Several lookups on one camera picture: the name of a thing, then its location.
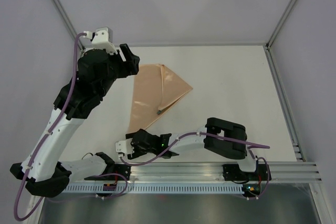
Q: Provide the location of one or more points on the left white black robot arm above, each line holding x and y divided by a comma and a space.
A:
45, 175

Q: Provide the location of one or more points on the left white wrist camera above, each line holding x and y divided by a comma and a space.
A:
103, 40

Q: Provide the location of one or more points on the front aluminium rail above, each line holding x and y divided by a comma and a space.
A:
281, 172

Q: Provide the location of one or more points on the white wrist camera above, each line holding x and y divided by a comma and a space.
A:
124, 148
103, 40

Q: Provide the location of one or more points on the right side aluminium rail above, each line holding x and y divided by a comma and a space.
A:
284, 105

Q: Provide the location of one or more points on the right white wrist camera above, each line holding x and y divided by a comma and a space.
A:
124, 148

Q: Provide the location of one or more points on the white slotted cable duct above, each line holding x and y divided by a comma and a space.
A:
155, 188

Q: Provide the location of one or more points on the aluminium rail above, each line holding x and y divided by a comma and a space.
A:
284, 105
65, 120
281, 172

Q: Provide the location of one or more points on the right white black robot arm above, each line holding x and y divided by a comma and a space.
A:
223, 138

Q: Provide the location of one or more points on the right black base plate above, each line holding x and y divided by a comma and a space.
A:
232, 173

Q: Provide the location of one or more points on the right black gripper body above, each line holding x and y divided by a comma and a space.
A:
138, 151

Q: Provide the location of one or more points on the aluminium frame post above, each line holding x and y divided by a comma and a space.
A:
65, 18
281, 22

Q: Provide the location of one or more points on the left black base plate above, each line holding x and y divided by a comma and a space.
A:
120, 172

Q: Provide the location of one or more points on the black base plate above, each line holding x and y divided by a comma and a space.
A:
232, 173
120, 172

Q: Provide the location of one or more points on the left aluminium frame post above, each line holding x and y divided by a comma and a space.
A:
65, 18

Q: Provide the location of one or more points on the left side aluminium rail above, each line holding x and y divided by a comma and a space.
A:
65, 120

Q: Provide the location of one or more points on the right aluminium frame post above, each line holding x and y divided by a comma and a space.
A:
281, 22

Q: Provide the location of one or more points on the peach cloth napkin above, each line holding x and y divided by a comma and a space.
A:
156, 87

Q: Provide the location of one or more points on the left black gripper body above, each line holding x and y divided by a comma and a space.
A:
116, 67

